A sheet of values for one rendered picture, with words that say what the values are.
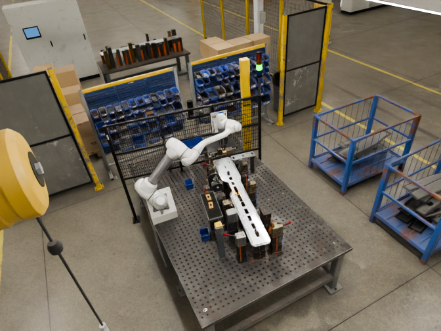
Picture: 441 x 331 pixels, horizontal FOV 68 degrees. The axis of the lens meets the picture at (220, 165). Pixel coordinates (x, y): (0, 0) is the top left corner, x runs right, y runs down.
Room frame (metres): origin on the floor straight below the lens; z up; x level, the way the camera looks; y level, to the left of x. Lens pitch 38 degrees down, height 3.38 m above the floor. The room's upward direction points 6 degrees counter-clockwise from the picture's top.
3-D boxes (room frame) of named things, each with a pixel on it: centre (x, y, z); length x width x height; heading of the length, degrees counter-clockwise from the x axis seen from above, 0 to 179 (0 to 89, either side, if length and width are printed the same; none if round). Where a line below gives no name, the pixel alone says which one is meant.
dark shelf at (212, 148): (3.41, 0.23, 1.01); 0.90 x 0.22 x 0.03; 102
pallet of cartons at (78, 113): (5.37, 2.74, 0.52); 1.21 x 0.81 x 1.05; 27
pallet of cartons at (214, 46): (6.66, -0.52, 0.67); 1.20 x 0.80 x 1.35; 115
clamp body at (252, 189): (2.66, -0.31, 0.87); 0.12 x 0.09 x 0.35; 102
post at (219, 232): (2.02, 0.07, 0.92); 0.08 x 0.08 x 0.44; 12
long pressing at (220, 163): (2.55, -0.17, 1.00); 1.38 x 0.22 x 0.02; 12
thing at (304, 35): (5.67, -1.65, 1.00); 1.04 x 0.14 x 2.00; 113
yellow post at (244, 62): (3.74, -0.40, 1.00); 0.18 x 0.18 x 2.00; 12
